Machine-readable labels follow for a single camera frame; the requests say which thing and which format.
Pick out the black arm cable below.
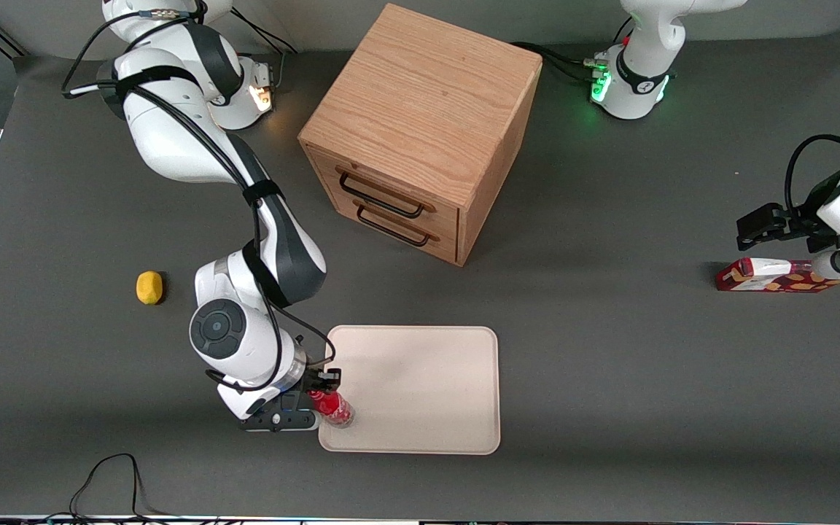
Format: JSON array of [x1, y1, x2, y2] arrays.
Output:
[[61, 0, 338, 394], [785, 134, 840, 212]]

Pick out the red cookie box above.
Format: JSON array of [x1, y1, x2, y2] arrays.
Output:
[[715, 258, 840, 293]]

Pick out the black left base cables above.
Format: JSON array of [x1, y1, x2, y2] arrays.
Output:
[[511, 40, 610, 85]]

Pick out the wooden drawer cabinet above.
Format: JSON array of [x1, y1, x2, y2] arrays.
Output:
[[297, 3, 543, 267]]

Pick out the yellow lemon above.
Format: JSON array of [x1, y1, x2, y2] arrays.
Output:
[[136, 271, 164, 306]]

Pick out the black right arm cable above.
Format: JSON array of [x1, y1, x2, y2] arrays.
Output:
[[61, 0, 338, 394]]

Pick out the black right base cables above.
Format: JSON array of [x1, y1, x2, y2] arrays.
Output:
[[234, 9, 301, 56]]

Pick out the black base cables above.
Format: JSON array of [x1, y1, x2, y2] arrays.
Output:
[[234, 9, 301, 56], [511, 40, 610, 85]]

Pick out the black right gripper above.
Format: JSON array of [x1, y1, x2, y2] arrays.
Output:
[[273, 368, 343, 413]]

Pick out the black metal drawer handle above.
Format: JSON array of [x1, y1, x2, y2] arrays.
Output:
[[356, 204, 440, 247], [338, 169, 435, 219]]

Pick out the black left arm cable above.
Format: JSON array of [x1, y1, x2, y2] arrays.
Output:
[[785, 134, 840, 212]]

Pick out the red cola can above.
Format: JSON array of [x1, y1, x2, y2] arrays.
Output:
[[308, 389, 356, 429]]

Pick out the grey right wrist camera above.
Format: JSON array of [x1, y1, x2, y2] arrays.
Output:
[[241, 410, 320, 433]]

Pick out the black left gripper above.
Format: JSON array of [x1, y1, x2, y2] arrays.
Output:
[[736, 171, 840, 254]]

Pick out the black cable on table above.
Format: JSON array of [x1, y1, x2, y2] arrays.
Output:
[[69, 453, 167, 521]]

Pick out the beige plastic tray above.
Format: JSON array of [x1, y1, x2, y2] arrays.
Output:
[[318, 325, 501, 456]]

